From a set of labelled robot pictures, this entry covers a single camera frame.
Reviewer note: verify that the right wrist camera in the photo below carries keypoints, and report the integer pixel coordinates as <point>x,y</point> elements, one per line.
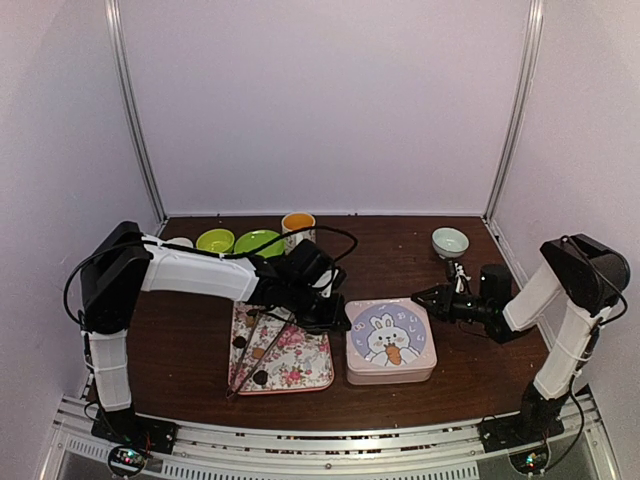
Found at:
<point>457,276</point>

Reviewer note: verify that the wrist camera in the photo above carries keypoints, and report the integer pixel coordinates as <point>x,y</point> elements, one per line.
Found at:
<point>330,281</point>
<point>457,276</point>

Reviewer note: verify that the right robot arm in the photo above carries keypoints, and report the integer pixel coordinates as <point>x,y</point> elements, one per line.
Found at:
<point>578,277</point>

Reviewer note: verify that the floral pink tray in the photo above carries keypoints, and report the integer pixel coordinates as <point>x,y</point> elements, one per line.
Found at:
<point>301,362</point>

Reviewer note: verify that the metal serving tongs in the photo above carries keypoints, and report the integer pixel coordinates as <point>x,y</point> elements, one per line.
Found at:
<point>255,335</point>

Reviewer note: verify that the green bowl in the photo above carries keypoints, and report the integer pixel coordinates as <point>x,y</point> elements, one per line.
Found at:
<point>217,240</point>

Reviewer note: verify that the aluminium frame post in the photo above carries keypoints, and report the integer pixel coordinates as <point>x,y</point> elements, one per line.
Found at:
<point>528,64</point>
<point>132,115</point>

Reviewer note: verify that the pink rabbit tin lid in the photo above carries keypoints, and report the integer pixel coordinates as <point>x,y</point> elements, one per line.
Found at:
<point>388,331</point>

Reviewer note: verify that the green plate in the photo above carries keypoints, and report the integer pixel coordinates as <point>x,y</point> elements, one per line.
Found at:
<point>258,238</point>

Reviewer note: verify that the floral white mug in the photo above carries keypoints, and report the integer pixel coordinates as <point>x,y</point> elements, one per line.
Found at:
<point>300,224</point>

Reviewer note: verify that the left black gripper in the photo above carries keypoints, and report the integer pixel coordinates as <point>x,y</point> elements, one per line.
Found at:
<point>333,319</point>

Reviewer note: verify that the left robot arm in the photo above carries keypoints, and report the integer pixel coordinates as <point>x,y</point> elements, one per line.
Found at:
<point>129,262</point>

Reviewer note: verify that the pink divided tin box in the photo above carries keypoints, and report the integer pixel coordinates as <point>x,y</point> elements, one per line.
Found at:
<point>363,373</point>

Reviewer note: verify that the pale blue tea bowl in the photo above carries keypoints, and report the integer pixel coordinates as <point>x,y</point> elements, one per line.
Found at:
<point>449,243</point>

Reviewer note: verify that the front aluminium rail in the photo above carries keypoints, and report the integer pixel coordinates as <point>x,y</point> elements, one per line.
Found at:
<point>443,451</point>

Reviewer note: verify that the left aluminium frame post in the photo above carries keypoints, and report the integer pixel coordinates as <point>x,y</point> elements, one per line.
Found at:
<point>132,115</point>

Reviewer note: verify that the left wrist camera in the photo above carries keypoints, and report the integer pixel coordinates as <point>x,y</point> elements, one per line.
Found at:
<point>330,281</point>

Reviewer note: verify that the right aluminium frame post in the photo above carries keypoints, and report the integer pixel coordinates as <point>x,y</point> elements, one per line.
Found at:
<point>528,64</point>

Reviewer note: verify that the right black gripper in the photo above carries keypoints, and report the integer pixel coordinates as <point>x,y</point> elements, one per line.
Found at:
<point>440,307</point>

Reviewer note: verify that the black white bowl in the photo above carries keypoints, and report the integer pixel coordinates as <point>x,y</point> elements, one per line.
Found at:
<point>181,241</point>

